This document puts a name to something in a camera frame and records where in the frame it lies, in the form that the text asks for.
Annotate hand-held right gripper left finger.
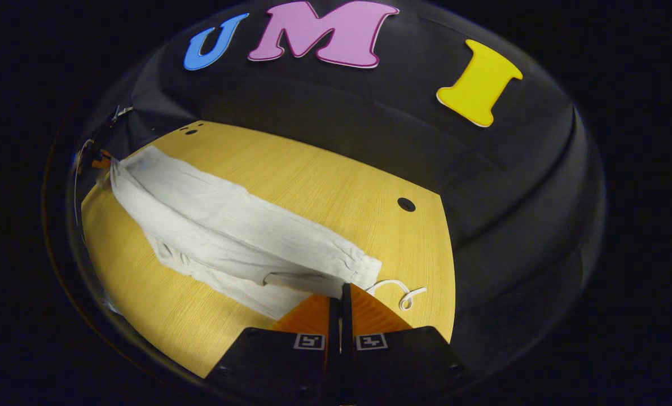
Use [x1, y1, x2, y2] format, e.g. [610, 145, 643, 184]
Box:
[206, 293, 341, 406]

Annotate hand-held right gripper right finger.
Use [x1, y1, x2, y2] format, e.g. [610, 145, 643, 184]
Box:
[341, 283, 475, 406]

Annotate white jeans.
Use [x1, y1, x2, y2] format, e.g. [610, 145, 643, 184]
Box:
[109, 145, 428, 322]

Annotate black backdrop cloth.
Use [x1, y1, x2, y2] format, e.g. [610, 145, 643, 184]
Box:
[65, 0, 607, 384]

